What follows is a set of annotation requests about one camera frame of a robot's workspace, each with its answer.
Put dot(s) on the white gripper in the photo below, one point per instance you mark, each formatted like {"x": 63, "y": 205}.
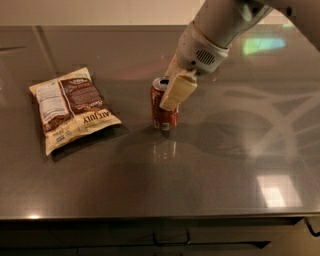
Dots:
{"x": 196, "y": 50}

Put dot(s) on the red coke can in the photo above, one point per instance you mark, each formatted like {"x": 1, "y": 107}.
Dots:
{"x": 161, "y": 119}

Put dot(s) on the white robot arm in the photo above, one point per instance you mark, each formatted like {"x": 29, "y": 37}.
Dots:
{"x": 235, "y": 17}

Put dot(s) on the brown chip bag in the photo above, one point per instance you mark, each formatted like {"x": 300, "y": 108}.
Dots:
{"x": 71, "y": 107}

